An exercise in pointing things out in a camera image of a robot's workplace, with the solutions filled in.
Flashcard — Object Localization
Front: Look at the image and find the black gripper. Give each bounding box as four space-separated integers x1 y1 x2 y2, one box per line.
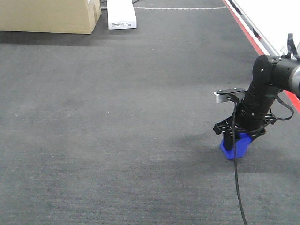
213 110 277 151

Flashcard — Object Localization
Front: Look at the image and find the blue plastic block part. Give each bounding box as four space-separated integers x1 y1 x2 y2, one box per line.
220 132 252 160

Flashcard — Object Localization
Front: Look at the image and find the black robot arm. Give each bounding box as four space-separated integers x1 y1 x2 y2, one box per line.
213 55 300 153

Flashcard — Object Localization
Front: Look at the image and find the white long carton box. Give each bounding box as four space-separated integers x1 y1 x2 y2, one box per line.
107 0 137 30

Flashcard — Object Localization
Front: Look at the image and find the large cardboard box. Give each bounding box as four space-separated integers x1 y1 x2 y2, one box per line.
0 0 101 34

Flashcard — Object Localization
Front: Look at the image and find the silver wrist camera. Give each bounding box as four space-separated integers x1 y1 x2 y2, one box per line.
214 87 246 103

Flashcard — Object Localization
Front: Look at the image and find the black camera cable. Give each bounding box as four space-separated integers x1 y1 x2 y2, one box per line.
226 93 295 225

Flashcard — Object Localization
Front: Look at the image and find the red conveyor side rail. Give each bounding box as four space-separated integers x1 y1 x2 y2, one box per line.
223 0 300 112

